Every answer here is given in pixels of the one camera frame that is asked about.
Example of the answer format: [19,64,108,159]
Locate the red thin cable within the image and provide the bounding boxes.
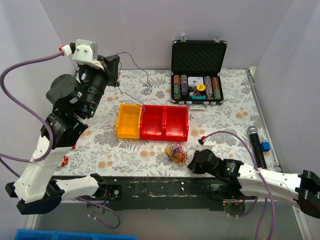
[164,141,189,166]

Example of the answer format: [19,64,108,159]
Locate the purple thin cable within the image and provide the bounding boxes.
[117,51,153,118]

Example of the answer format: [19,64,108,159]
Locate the yellow plastic bin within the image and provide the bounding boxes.
[115,104,142,140]

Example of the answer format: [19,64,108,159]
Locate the red double plastic bin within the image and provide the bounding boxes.
[139,104,189,142]

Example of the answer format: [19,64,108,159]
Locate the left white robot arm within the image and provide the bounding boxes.
[5,55,120,215]

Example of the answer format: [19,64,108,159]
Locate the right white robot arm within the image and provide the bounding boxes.
[187,149,320,219]

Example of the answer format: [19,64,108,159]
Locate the floral table mat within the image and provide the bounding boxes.
[55,69,268,177]

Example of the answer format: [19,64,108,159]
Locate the black microphone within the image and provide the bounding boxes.
[247,125,267,169]

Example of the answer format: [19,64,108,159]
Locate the small blue block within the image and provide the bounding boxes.
[261,141,271,152]

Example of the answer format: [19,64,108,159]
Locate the yellow dealer button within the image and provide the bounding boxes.
[196,84,206,92]

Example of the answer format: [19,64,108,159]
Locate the black poker chip case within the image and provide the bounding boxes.
[170,36,228,110]

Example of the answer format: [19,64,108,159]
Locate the small red white toy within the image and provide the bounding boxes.
[60,156,69,167]

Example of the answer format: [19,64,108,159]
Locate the blue tray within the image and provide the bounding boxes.
[14,229,138,240]

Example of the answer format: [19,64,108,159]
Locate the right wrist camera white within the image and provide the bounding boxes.
[198,138,214,151]

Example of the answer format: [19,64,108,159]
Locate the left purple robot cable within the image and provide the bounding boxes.
[0,44,121,230]

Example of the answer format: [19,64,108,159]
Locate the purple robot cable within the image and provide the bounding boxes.
[199,130,277,240]
[0,44,121,230]

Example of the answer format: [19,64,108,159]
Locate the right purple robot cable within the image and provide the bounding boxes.
[199,130,277,240]

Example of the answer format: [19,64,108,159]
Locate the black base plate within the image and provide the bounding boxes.
[77,176,258,212]

